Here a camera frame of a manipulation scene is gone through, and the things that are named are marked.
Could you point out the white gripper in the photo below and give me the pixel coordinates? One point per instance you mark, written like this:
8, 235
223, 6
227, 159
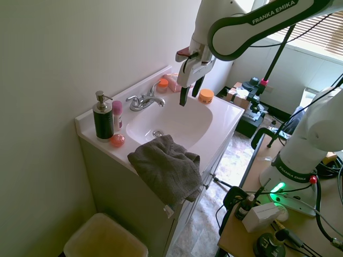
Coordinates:
193, 72

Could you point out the grey towel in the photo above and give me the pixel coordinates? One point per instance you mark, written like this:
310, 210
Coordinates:
168, 168

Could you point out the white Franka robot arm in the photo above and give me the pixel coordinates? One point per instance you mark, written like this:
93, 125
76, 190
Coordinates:
268, 16

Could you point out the chrome sink drain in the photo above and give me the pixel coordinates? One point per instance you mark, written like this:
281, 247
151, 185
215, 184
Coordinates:
158, 133

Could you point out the orange round container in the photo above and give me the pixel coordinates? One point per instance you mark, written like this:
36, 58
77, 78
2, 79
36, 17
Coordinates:
205, 96

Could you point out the pink wipes pack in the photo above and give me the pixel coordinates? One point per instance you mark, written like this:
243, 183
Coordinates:
172, 81

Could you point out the small jar orange lid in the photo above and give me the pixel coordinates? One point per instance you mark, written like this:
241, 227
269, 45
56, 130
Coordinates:
162, 85

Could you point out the chrome faucet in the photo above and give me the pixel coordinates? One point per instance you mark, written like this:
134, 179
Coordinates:
144, 101

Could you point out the black case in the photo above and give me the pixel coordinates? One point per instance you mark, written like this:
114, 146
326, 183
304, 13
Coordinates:
249, 123

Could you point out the pink clamp on stand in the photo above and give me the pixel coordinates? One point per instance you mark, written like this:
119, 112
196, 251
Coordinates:
264, 82

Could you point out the pink deodorant stick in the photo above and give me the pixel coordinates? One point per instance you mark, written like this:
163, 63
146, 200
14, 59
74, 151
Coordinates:
117, 115

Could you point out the black C-clamp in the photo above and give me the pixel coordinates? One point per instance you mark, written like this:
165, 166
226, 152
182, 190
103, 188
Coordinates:
257, 136

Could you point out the pink round soap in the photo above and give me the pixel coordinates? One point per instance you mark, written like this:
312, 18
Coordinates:
118, 140

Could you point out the black soap dispenser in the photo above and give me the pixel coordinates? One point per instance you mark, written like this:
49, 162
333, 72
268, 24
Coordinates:
103, 123

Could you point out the black table clamp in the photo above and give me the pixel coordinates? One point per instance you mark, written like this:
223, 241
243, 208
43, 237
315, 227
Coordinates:
233, 195

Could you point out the grey vanity cabinet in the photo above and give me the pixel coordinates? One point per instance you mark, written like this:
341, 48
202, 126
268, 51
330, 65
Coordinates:
120, 192

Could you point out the dark dropper bottle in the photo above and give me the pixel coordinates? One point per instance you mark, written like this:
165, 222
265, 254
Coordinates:
242, 208

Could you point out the window blinds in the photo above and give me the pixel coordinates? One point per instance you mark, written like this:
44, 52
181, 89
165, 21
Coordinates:
321, 32

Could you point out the white cardboard box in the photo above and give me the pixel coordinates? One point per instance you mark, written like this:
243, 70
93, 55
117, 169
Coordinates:
261, 219

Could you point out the white round dish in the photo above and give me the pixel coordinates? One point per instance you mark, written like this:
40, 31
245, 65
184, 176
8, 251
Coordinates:
283, 212

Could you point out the beige trash bin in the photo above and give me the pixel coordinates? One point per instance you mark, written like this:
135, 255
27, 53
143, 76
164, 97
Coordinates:
104, 238

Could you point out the black round base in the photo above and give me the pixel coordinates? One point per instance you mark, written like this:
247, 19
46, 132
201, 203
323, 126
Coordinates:
268, 245

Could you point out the red wrist camera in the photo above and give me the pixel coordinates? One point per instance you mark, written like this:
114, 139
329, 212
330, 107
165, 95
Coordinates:
183, 52

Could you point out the black camera stand pole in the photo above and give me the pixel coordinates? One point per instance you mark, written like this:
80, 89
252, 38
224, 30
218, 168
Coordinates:
276, 57

